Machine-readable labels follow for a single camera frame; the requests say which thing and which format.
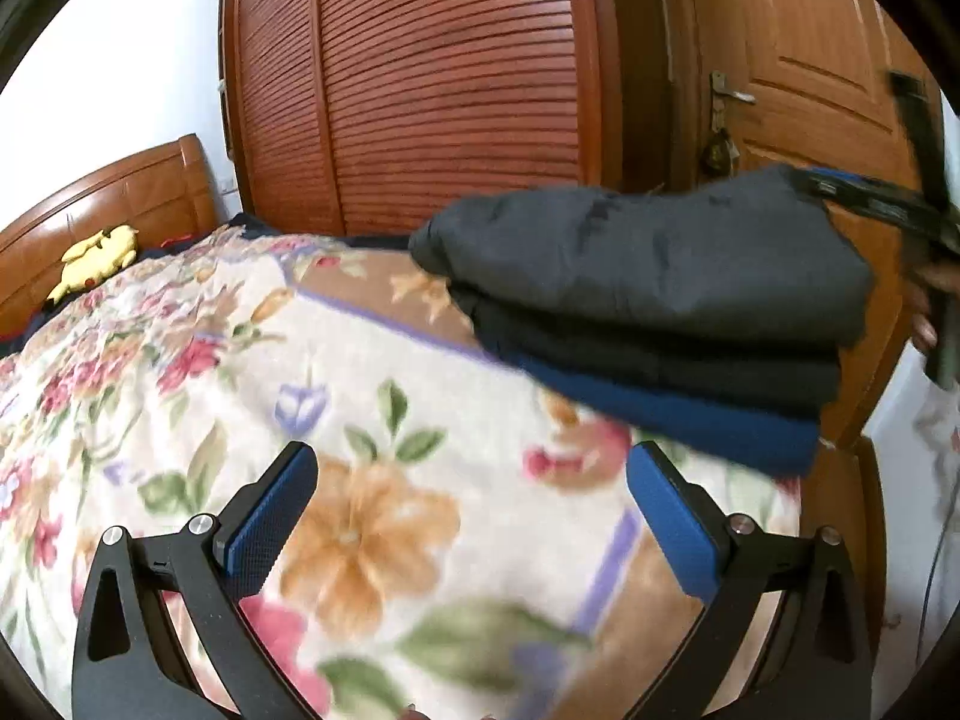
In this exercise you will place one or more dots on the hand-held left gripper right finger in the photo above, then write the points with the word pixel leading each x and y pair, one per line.
pixel 671 525

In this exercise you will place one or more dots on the black zip jacket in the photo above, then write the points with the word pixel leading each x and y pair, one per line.
pixel 637 262

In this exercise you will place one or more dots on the blue folded garment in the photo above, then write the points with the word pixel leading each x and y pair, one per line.
pixel 712 427

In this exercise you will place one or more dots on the wooden door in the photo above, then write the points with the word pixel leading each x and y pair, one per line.
pixel 810 30

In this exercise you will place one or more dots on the floral blanket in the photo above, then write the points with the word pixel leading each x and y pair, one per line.
pixel 225 360

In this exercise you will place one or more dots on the black folded garment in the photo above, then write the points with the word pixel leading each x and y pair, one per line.
pixel 675 367

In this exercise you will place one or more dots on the wooden bed headboard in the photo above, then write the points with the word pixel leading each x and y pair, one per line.
pixel 112 195

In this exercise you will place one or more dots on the louvred wooden wardrobe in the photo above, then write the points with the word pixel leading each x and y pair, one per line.
pixel 450 90

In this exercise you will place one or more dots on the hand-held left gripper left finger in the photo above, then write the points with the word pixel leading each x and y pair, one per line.
pixel 274 517

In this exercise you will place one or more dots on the yellow plush toy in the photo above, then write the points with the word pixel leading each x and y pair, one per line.
pixel 97 255

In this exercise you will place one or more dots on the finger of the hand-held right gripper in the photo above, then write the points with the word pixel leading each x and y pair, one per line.
pixel 870 199

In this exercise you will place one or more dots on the wooden bed footboard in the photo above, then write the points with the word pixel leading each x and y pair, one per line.
pixel 847 502

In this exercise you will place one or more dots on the person's right hand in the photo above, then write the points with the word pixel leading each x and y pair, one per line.
pixel 930 300

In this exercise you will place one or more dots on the hanging keys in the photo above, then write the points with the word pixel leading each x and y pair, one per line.
pixel 720 154

